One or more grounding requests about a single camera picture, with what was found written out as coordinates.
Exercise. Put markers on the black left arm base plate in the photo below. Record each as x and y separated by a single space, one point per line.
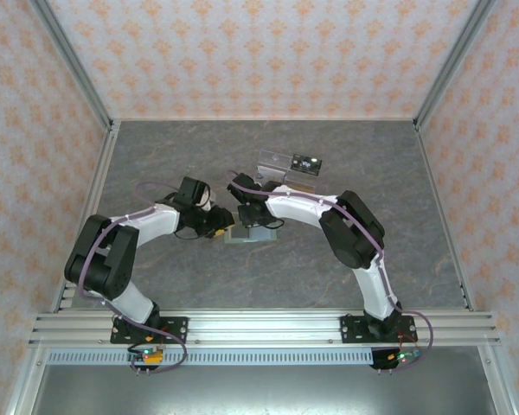
177 326

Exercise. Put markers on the aluminium side rail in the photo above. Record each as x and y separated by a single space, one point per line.
101 164
431 173

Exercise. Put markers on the clear acrylic card tray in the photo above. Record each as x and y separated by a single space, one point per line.
274 157

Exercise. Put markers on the right controller board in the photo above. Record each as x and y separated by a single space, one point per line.
387 359

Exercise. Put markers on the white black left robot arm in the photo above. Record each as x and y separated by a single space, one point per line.
151 225

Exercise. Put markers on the left controller board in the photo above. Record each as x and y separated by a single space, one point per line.
145 356

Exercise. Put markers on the aluminium front upright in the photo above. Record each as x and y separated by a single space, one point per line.
22 389
501 389

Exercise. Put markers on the black VIP card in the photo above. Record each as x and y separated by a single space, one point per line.
307 165

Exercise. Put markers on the controller board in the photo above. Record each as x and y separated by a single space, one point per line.
145 356
387 359

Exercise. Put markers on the green clear card holder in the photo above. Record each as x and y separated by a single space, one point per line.
264 237

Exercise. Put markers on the grey metal panel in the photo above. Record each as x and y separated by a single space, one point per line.
264 393

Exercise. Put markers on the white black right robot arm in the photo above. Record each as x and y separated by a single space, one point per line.
294 212

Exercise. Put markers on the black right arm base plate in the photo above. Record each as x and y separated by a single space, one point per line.
350 328

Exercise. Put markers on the long aluminium base rail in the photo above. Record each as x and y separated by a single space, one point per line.
264 328

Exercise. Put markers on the aluminium corner post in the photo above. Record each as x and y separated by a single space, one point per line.
453 60
74 60

